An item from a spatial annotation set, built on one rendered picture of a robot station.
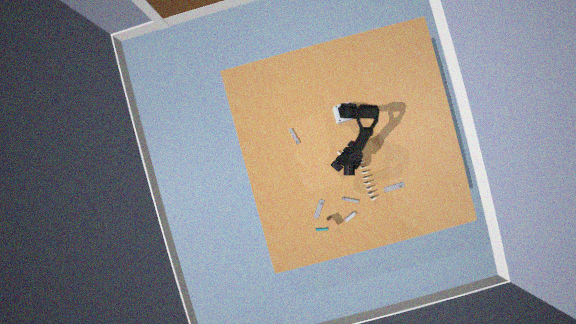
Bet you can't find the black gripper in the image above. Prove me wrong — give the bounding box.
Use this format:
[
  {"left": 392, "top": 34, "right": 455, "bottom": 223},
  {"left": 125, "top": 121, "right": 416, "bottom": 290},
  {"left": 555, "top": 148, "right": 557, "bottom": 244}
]
[{"left": 331, "top": 141, "right": 355, "bottom": 172}]

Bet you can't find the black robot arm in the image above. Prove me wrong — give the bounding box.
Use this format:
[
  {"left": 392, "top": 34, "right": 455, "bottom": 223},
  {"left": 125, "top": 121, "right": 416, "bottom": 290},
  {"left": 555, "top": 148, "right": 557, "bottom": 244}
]
[{"left": 338, "top": 103, "right": 379, "bottom": 176}]

